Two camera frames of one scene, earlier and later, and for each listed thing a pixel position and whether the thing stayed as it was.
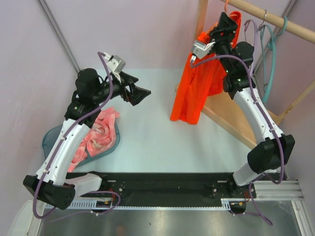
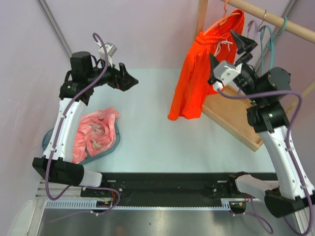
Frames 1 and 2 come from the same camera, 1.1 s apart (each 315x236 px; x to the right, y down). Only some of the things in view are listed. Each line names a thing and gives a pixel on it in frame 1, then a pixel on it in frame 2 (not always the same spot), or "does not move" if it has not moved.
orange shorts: (205, 75) does not move
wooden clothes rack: (219, 106) does not move
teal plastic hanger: (272, 42) does not move
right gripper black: (226, 25) to (243, 44)
